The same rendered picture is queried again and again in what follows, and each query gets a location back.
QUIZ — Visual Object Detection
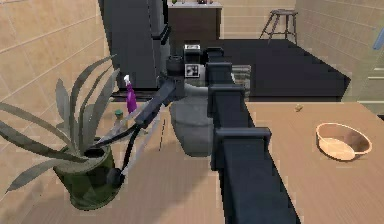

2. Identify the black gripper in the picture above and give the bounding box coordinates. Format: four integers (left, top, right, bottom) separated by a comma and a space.
84, 54, 186, 188

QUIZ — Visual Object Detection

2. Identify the clear bottle with green cap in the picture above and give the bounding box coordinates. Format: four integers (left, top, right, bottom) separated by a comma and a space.
113, 109, 129, 137

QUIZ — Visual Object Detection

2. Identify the purple spray bottle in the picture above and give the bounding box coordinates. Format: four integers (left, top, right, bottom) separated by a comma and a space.
123, 74, 139, 115

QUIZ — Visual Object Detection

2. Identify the house plant in green pot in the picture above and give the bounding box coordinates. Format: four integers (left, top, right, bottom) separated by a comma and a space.
0, 54, 124, 212

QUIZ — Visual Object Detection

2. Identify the black fridge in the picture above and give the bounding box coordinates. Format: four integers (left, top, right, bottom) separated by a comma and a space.
97, 0, 172, 92

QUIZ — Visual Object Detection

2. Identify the grey striped block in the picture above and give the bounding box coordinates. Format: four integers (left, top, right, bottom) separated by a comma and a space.
231, 64, 252, 100

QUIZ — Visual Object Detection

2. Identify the dark cabinet with white top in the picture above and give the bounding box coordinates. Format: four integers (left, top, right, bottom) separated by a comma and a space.
167, 1, 223, 52

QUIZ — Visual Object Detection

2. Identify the dark wooden stool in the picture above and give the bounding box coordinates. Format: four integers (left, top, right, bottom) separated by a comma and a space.
259, 8, 299, 45

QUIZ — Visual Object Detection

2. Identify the beige round bowl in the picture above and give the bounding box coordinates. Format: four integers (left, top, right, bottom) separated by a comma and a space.
315, 122, 374, 162

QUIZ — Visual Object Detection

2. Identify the blue bar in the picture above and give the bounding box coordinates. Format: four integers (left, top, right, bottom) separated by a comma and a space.
372, 27, 384, 52

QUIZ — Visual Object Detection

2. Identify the black fridge handle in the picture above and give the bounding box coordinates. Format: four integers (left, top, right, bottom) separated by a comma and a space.
151, 24, 173, 46

